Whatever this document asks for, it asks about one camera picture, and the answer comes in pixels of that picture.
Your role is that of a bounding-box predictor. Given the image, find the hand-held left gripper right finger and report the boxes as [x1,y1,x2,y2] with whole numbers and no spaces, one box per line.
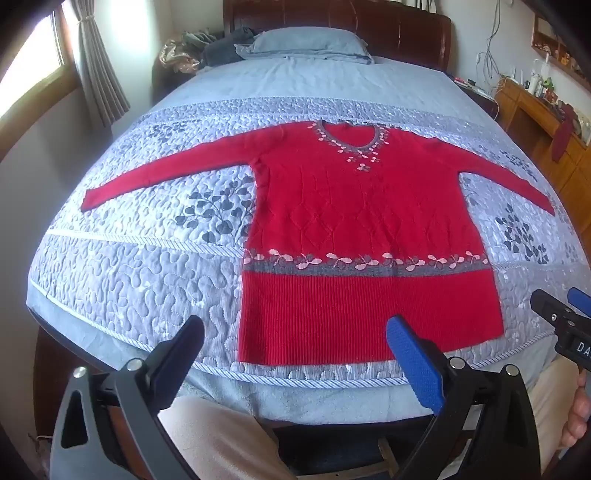
[385,315,541,480]

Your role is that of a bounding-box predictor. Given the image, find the grey curtain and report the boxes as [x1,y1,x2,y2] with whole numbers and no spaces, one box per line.
[59,0,132,128]

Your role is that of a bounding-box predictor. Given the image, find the person's right hand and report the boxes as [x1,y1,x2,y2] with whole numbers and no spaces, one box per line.
[560,369,591,449]

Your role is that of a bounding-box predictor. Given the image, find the dark red hanging cloth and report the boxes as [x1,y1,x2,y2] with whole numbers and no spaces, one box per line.
[551,103,578,162]

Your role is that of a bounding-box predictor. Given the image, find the wooden framed window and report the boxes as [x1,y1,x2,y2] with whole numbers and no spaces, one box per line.
[0,7,79,149]

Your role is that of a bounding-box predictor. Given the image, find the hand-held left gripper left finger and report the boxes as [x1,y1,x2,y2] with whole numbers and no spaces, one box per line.
[50,315,206,480]

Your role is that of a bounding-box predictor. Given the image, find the dark wooden headboard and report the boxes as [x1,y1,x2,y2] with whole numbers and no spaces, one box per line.
[222,0,452,73]

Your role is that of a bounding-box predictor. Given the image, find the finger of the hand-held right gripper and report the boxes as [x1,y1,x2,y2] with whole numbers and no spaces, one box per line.
[530,289,576,333]
[567,287,591,319]

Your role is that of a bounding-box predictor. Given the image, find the wooden wall shelf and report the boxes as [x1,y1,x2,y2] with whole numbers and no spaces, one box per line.
[530,13,591,89]

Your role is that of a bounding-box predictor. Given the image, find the blue-grey quilted bedspread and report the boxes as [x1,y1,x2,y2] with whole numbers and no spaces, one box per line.
[25,54,583,426]

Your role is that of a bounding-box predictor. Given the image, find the dark wooden bed footboard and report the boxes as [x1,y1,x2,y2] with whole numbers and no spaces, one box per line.
[34,318,437,464]

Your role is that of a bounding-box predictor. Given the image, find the red knitted sweater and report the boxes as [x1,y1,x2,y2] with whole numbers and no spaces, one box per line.
[81,118,556,366]

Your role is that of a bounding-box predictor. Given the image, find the blue pillow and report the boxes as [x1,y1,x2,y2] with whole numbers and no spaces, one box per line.
[234,28,375,65]

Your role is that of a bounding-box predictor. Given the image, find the wooden desk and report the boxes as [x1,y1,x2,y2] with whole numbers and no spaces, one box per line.
[495,78,591,223]

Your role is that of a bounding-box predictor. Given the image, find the gold shiny cloth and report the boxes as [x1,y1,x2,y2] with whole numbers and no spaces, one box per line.
[159,39,202,75]

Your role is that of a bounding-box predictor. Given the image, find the grey-green cloth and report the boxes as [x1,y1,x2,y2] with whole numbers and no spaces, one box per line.
[182,30,219,49]

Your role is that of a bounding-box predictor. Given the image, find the dark grey cloth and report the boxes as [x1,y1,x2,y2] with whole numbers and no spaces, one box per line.
[202,28,260,67]

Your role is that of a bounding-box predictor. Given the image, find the white hanging cables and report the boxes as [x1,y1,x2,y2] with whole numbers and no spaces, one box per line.
[477,0,509,89]

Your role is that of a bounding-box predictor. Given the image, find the person's beige trousers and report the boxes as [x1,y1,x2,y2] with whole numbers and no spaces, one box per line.
[156,353,583,480]

